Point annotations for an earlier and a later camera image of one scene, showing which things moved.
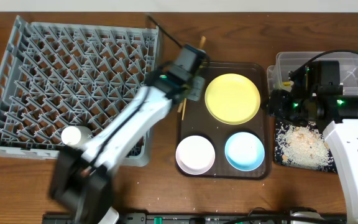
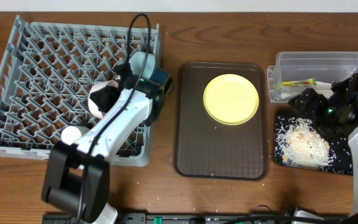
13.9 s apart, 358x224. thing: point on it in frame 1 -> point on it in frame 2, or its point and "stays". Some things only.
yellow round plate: x=232 y=99 stays
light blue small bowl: x=244 y=151 -> x=137 y=60
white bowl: x=195 y=155 -> x=92 y=104
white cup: x=71 y=135 stays
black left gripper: x=196 y=84 -> x=110 y=97
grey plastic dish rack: x=70 y=85 stays
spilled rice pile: x=302 y=145 stays
